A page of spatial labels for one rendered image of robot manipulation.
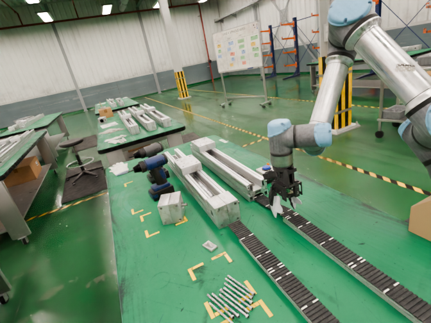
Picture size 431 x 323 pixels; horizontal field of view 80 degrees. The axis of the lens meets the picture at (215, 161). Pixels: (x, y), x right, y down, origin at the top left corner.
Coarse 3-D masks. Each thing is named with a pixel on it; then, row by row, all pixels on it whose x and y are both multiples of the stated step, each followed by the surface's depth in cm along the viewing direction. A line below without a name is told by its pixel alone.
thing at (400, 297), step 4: (404, 288) 61; (400, 292) 60; (404, 292) 60; (408, 292) 59; (412, 292) 59; (396, 296) 59; (400, 296) 59; (404, 296) 59; (408, 296) 59; (396, 300) 58; (400, 300) 58; (404, 300) 58
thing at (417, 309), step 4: (420, 304) 56; (424, 304) 56; (428, 304) 56; (412, 308) 56; (416, 308) 56; (420, 308) 56; (424, 308) 55; (428, 308) 55; (412, 312) 55; (416, 312) 55; (420, 312) 55; (424, 312) 55; (416, 316) 54; (420, 316) 54
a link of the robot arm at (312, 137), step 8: (296, 128) 80; (304, 128) 79; (312, 128) 78; (320, 128) 77; (328, 128) 76; (296, 136) 79; (304, 136) 78; (312, 136) 77; (320, 136) 76; (328, 136) 76; (296, 144) 80; (304, 144) 79; (312, 144) 78; (320, 144) 78; (328, 144) 77
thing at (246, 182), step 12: (204, 156) 156; (216, 156) 158; (228, 156) 145; (216, 168) 141; (228, 168) 130; (240, 168) 129; (228, 180) 129; (240, 180) 116; (252, 180) 120; (264, 180) 113; (240, 192) 120; (252, 192) 112; (264, 192) 118
